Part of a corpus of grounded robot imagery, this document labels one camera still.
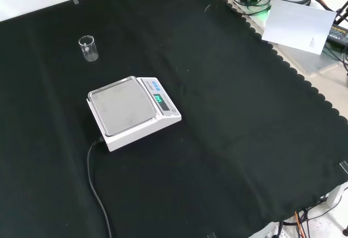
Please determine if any orange cable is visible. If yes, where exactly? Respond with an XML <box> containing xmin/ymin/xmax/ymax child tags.
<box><xmin>294</xmin><ymin>211</ymin><xmax>309</xmax><ymax>238</ymax></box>

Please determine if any black bench cloth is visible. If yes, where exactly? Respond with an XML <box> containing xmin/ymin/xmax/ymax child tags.
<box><xmin>0</xmin><ymin>0</ymin><xmax>348</xmax><ymax>238</ymax></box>

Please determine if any small clear glass beaker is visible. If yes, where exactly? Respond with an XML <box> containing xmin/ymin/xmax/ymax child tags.
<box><xmin>78</xmin><ymin>35</ymin><xmax>99</xmax><ymax>62</ymax></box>

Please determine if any pale white board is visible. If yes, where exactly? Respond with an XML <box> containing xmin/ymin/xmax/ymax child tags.
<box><xmin>261</xmin><ymin>0</ymin><xmax>337</xmax><ymax>55</ymax></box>

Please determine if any black balance power cable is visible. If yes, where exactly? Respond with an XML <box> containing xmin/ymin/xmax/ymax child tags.
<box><xmin>86</xmin><ymin>137</ymin><xmax>113</xmax><ymax>238</ymax></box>

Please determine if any black power supply yellow label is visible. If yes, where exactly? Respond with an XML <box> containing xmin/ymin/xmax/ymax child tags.
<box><xmin>326</xmin><ymin>23</ymin><xmax>348</xmax><ymax>47</ymax></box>

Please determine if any white electronic balance steel pan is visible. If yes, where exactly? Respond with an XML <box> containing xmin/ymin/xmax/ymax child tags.
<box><xmin>86</xmin><ymin>76</ymin><xmax>182</xmax><ymax>152</ymax></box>

